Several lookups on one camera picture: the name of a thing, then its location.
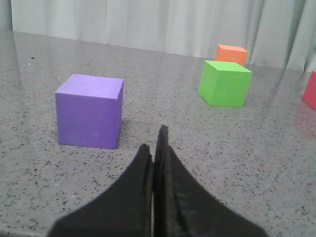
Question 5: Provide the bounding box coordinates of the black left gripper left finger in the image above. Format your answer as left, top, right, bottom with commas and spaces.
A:
48, 145, 154, 237

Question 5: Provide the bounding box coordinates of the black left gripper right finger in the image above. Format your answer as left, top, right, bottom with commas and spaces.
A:
153, 125, 267, 237

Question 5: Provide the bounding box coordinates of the purple foam cube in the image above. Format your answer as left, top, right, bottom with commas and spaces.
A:
55, 74, 124, 149

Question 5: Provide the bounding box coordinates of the green foam cube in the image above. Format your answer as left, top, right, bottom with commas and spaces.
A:
198, 60, 252, 107

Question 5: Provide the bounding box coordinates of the left orange foam cube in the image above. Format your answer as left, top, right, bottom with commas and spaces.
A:
214, 44, 248, 66

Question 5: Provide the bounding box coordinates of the large red foam cube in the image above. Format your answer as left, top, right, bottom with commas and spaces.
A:
303, 71, 316, 110

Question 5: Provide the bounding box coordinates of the grey-green curtain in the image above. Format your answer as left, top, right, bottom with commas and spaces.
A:
0, 0, 316, 71

